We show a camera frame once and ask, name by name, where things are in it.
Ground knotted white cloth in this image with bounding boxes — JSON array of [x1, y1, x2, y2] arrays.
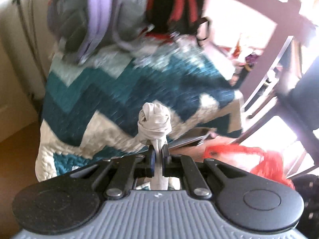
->
[[138, 102, 172, 191]]

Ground grey and lavender backpack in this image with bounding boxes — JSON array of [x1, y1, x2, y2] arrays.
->
[[47, 0, 155, 65]]

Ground dark flat phone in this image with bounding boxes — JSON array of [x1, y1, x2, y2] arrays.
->
[[169, 127, 217, 148]]

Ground wooden chair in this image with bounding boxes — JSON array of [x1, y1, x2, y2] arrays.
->
[[207, 0, 319, 177]]

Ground teal and white chevron quilt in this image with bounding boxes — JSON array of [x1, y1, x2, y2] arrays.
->
[[35, 33, 245, 183]]

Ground black and red backpack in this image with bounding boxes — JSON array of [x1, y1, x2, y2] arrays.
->
[[146, 0, 211, 48]]

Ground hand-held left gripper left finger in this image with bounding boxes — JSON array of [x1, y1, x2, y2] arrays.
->
[[71, 145, 156, 200]]

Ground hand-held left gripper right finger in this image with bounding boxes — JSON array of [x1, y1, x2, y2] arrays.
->
[[161, 145, 250, 197]]

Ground thin dark cable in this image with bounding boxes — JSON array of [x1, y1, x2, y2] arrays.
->
[[11, 0, 44, 102]]

